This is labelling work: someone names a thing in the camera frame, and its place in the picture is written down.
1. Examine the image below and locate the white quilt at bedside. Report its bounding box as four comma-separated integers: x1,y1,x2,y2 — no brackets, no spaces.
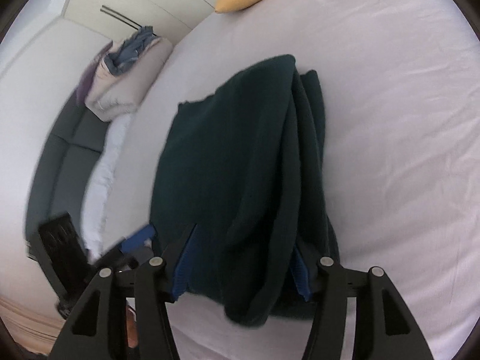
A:
80,114,134,263

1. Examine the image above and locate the folded beige duvet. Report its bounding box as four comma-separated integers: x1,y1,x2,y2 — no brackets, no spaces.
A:
84,37,173,122

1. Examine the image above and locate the purple cushion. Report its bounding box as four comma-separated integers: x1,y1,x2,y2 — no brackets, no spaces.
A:
75,41,113,106

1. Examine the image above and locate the dark green knit sweater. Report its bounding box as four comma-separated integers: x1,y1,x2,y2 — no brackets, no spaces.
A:
150,55,339,327

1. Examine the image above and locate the white bed sheet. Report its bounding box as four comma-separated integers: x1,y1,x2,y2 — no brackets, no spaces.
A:
103,0,479,359

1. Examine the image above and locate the person's left hand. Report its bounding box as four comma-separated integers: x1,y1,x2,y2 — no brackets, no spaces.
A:
126,306,138,349

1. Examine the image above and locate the blue grey crumpled cloth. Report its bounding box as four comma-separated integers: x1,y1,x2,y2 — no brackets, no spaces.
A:
103,26,157,77

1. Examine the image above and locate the dark grey sofa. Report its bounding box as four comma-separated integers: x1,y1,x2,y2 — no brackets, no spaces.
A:
24,95,109,241

